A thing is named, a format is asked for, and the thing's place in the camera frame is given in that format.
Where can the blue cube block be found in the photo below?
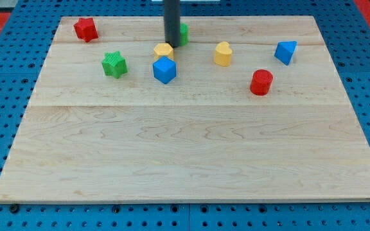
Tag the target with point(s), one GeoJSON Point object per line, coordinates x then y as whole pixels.
{"type": "Point", "coordinates": [164, 69]}

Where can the yellow hexagon block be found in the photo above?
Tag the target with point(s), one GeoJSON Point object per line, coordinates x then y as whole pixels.
{"type": "Point", "coordinates": [163, 49]}

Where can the light wooden board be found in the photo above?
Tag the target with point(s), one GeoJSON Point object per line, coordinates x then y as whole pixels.
{"type": "Point", "coordinates": [88, 138]}

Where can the yellow heart block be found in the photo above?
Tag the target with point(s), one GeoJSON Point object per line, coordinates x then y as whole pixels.
{"type": "Point", "coordinates": [223, 54]}

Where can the red cylinder block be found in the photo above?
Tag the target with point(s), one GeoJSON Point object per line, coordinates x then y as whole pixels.
{"type": "Point", "coordinates": [261, 81]}

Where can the green star block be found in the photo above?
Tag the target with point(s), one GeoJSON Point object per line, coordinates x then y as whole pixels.
{"type": "Point", "coordinates": [114, 64]}

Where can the green cylinder block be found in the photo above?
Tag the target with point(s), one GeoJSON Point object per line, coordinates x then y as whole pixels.
{"type": "Point", "coordinates": [183, 34]}

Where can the blue triangular prism block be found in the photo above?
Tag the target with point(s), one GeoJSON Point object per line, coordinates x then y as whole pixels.
{"type": "Point", "coordinates": [285, 51]}

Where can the red star block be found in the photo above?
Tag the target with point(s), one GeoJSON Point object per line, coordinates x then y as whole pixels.
{"type": "Point", "coordinates": [85, 29]}

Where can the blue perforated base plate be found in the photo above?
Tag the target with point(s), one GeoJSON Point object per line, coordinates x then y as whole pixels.
{"type": "Point", "coordinates": [24, 44]}

